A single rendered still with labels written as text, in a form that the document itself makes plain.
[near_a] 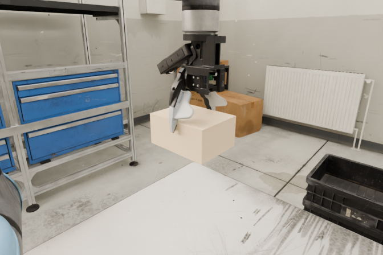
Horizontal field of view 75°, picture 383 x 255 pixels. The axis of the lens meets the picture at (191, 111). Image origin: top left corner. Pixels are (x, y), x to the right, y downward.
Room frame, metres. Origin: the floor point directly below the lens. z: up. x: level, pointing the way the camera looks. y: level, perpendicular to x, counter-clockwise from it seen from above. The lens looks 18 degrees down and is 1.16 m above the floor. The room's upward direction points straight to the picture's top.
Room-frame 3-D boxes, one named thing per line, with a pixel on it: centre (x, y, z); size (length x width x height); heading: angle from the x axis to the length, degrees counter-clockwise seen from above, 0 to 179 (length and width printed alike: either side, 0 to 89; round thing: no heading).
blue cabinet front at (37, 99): (1.73, 0.82, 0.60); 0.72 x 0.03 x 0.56; 138
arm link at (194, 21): (0.53, -0.02, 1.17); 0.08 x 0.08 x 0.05
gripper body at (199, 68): (0.53, -0.02, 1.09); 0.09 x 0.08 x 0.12; 48
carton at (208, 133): (0.55, 0.00, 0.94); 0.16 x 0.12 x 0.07; 48
